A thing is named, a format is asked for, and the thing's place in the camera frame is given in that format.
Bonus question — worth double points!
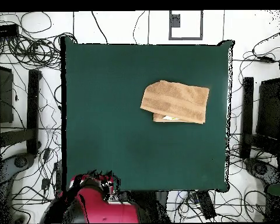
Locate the orange terry towel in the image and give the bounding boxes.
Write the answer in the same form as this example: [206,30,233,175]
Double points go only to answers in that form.
[140,79,210,125]

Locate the black flat panel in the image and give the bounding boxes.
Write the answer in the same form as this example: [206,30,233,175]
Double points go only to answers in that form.
[255,78,280,141]

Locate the dark green table cloth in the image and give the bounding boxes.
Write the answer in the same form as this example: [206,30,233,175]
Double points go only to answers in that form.
[64,37,234,193]

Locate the black power strip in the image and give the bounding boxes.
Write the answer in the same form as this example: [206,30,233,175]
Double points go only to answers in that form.
[54,161,63,199]
[0,23,20,38]
[195,190,217,221]

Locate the dark grey square block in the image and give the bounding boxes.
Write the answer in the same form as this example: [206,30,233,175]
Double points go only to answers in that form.
[170,13,181,28]

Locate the chair caster base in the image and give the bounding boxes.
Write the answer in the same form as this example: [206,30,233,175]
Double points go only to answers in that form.
[244,157,280,187]
[0,152,36,187]

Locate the black box unit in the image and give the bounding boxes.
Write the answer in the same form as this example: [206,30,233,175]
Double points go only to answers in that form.
[0,64,14,124]

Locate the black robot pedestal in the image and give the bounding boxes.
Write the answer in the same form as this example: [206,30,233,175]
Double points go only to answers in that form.
[130,190,171,223]

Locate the grey square floor frame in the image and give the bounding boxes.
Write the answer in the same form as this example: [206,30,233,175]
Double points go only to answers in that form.
[168,10,204,41]

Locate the black frame stand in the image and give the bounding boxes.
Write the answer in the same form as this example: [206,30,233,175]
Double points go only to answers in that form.
[0,69,42,156]
[239,76,280,159]

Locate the black cable coil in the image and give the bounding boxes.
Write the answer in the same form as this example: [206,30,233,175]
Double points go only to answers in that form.
[0,32,78,71]

